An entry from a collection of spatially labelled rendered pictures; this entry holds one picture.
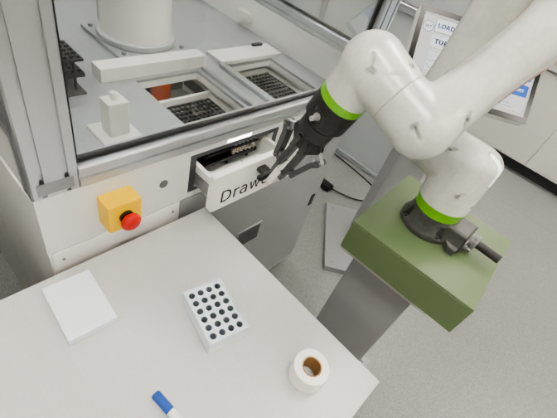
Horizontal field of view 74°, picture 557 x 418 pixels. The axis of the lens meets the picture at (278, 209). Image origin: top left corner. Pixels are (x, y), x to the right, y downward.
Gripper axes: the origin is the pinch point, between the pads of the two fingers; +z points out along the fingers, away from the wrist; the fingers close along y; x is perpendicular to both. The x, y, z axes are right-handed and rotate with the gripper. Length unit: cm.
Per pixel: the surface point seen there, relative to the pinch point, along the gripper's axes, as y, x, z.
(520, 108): 21, 107, -16
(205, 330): 20.4, -32.3, 6.1
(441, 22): -21, 94, -18
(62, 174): -15.2, -41.7, -1.3
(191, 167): -12.2, -14.4, 7.1
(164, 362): 20.7, -40.5, 9.7
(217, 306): 17.8, -26.5, 9.1
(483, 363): 110, 92, 59
